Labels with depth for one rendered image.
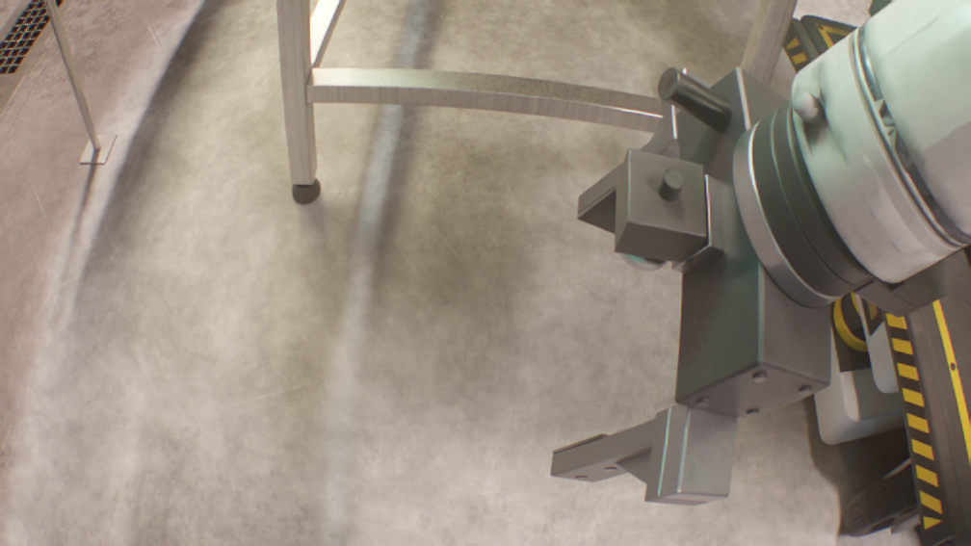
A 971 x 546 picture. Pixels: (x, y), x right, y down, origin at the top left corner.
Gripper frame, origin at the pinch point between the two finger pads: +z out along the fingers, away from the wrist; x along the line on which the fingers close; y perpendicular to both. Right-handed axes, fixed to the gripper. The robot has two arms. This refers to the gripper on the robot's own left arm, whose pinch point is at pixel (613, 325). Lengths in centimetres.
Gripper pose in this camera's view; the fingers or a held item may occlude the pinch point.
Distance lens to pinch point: 39.4
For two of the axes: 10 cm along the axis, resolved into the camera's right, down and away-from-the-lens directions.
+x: -1.1, 8.9, -4.5
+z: -4.6, 3.5, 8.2
